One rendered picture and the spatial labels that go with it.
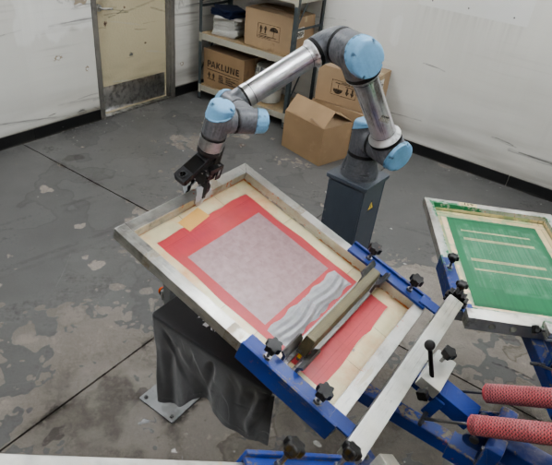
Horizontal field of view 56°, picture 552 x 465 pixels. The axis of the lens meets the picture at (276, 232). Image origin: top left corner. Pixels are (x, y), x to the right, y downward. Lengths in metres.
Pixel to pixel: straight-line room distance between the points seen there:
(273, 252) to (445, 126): 3.86
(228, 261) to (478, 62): 3.91
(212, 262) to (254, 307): 0.19
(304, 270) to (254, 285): 0.19
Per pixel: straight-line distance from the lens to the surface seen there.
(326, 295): 1.58
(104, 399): 2.74
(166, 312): 1.72
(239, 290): 1.49
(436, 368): 1.45
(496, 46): 5.06
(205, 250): 1.56
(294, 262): 1.63
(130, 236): 1.49
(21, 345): 3.07
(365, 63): 1.63
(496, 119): 5.17
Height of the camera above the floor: 2.12
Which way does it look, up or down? 34 degrees down
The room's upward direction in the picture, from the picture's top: 7 degrees clockwise
